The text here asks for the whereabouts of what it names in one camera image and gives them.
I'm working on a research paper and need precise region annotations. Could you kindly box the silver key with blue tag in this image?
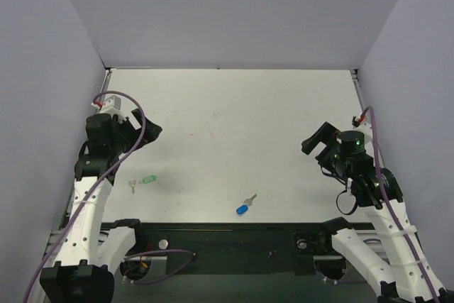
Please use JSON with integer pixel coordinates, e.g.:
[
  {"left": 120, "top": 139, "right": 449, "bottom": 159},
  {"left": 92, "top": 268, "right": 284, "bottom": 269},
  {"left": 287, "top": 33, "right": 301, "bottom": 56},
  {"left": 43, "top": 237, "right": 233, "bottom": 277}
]
[{"left": 243, "top": 194, "right": 257, "bottom": 206}]

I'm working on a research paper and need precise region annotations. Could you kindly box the blue key tag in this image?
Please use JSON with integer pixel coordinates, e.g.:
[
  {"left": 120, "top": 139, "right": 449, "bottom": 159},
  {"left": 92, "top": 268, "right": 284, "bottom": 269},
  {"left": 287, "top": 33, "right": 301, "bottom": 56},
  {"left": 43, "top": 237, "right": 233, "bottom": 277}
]
[{"left": 236, "top": 204, "right": 248, "bottom": 216}]

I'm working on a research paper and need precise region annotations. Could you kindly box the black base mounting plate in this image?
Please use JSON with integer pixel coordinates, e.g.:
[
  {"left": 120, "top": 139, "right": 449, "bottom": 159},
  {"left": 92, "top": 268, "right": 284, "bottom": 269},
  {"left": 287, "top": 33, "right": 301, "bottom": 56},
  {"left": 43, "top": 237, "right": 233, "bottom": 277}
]
[{"left": 129, "top": 223, "right": 348, "bottom": 279}]

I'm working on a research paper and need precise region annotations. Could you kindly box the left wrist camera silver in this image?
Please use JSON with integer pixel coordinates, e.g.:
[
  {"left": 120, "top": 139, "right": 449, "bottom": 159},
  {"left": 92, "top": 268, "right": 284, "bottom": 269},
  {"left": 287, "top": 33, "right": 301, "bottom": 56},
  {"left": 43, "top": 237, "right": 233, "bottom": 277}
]
[{"left": 100, "top": 95, "right": 121, "bottom": 116}]

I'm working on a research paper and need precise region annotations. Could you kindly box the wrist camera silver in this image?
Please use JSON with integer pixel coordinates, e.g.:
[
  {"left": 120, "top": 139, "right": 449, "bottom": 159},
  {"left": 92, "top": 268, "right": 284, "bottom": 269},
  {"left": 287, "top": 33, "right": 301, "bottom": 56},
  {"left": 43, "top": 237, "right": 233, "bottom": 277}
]
[
  {"left": 100, "top": 95, "right": 121, "bottom": 116},
  {"left": 352, "top": 116, "right": 372, "bottom": 144}
]

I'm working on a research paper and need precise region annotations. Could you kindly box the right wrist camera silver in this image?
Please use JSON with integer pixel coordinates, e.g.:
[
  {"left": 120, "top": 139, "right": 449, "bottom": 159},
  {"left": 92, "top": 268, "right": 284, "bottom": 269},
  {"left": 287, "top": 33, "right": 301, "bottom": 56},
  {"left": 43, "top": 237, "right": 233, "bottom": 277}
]
[{"left": 352, "top": 116, "right": 372, "bottom": 144}]

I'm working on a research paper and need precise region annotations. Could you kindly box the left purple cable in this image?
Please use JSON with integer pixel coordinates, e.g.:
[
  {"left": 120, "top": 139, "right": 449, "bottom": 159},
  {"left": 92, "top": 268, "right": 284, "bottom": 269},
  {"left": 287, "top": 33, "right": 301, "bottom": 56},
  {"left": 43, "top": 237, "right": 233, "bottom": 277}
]
[{"left": 23, "top": 91, "right": 147, "bottom": 303}]

